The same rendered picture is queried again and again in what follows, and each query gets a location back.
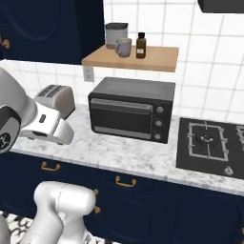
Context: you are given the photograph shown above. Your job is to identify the black gas hob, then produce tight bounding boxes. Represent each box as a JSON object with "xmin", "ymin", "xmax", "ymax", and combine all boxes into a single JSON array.
[{"xmin": 174, "ymin": 116, "xmax": 244, "ymax": 181}]

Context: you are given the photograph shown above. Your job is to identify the navy base cupboard door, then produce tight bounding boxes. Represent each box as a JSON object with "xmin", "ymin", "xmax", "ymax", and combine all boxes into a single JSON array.
[
  {"xmin": 177, "ymin": 190, "xmax": 244, "ymax": 244},
  {"xmin": 85, "ymin": 190, "xmax": 182, "ymax": 244}
]

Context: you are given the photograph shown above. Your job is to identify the grey lidded canister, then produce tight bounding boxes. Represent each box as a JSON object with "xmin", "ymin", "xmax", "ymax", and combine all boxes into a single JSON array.
[{"xmin": 104, "ymin": 22, "xmax": 130, "ymax": 51}]

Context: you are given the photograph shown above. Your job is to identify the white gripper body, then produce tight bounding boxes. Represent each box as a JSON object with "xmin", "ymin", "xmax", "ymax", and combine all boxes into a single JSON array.
[{"xmin": 51, "ymin": 117, "xmax": 76, "ymax": 146}]

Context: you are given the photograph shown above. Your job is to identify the black toaster oven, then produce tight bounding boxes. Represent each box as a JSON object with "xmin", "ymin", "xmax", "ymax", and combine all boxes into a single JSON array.
[{"xmin": 87, "ymin": 76, "xmax": 176, "ymax": 145}]

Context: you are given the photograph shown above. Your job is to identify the gold drawer handle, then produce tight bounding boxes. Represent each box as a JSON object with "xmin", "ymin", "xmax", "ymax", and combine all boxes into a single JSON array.
[
  {"xmin": 114, "ymin": 175, "xmax": 138, "ymax": 189},
  {"xmin": 40, "ymin": 161, "xmax": 62, "ymax": 173}
]

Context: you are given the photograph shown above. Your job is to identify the navy drawer front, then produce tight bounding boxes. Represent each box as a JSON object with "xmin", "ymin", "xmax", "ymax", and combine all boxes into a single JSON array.
[
  {"xmin": 94, "ymin": 165, "xmax": 244, "ymax": 204},
  {"xmin": 0, "ymin": 150, "xmax": 98, "ymax": 195}
]

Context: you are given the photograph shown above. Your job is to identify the brown glass bottle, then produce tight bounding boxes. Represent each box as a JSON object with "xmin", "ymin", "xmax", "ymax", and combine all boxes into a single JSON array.
[{"xmin": 135, "ymin": 31, "xmax": 148, "ymax": 60}]

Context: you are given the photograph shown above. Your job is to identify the dark extractor hood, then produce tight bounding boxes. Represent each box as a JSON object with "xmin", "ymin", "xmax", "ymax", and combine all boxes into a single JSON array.
[{"xmin": 196, "ymin": 0, "xmax": 244, "ymax": 14}]

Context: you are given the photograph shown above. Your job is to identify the silver toaster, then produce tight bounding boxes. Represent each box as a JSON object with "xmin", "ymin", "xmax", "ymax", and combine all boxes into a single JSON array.
[{"xmin": 33, "ymin": 84, "xmax": 76, "ymax": 121}]

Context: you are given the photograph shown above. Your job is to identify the white wall socket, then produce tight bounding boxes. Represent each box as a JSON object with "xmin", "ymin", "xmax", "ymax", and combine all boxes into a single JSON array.
[{"xmin": 82, "ymin": 65, "xmax": 95, "ymax": 84}]

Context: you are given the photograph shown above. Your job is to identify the navy wall cupboard door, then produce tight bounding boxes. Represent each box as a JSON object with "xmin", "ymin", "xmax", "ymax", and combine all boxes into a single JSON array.
[{"xmin": 0, "ymin": 0, "xmax": 106, "ymax": 66}]

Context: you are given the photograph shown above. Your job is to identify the grey mug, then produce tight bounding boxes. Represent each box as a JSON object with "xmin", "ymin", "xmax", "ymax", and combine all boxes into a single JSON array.
[{"xmin": 114, "ymin": 37, "xmax": 132, "ymax": 59}]

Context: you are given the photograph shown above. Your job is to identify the wooden wall shelf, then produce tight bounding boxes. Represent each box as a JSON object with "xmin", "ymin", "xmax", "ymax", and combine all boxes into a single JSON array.
[{"xmin": 81, "ymin": 44, "xmax": 180, "ymax": 73}]

